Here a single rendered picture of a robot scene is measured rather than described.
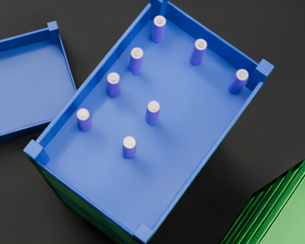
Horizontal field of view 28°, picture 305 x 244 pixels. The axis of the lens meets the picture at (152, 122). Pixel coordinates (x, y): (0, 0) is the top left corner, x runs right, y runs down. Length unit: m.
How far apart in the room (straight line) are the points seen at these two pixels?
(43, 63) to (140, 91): 0.49
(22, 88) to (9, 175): 0.19
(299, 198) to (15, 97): 0.68
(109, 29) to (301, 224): 0.68
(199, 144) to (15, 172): 0.52
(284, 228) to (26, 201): 0.59
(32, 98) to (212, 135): 0.54
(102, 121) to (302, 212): 0.31
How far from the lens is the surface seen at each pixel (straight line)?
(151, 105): 0.83
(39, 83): 1.34
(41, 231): 1.27
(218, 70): 0.92
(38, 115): 1.31
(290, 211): 0.89
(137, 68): 0.88
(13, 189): 1.29
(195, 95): 0.90
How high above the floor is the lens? 1.26
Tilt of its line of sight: 75 degrees down
